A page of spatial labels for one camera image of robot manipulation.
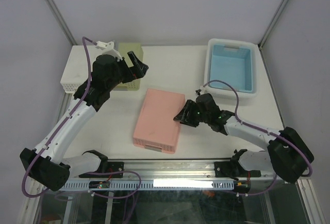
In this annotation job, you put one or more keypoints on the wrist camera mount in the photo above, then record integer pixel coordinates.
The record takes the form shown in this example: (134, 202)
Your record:
(201, 90)
(108, 49)

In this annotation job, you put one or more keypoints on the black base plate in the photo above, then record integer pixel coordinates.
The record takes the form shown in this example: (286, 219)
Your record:
(227, 169)
(109, 169)

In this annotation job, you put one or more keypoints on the white perforated basket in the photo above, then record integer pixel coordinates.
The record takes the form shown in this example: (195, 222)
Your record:
(76, 70)

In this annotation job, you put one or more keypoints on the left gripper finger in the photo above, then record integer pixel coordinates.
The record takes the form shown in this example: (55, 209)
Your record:
(134, 59)
(139, 71)

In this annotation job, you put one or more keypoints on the pink perforated basket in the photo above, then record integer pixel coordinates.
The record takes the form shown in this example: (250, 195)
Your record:
(156, 129)

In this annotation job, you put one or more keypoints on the white slotted cable duct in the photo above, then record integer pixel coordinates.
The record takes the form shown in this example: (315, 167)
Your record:
(157, 184)

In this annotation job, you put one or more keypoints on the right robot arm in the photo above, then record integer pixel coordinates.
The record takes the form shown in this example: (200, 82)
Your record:
(283, 152)

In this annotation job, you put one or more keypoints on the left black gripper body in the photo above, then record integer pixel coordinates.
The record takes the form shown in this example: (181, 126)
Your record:
(124, 74)

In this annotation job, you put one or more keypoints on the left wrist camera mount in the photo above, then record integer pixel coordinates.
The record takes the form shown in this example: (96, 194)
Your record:
(108, 49)

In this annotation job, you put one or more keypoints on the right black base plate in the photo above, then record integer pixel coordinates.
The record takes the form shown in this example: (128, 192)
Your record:
(227, 169)

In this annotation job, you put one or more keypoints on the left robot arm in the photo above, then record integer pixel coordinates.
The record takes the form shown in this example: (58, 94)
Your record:
(46, 163)

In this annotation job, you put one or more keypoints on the white bottom basket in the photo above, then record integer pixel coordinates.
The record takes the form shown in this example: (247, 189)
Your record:
(228, 93)

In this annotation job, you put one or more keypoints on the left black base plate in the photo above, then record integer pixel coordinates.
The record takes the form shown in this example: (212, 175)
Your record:
(109, 169)

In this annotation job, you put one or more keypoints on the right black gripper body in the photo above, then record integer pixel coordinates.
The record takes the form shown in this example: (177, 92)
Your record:
(202, 117)

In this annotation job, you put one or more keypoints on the aluminium mounting rail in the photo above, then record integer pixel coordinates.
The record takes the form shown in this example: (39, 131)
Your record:
(150, 169)

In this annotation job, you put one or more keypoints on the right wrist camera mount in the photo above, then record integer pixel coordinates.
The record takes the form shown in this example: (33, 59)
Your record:
(201, 90)

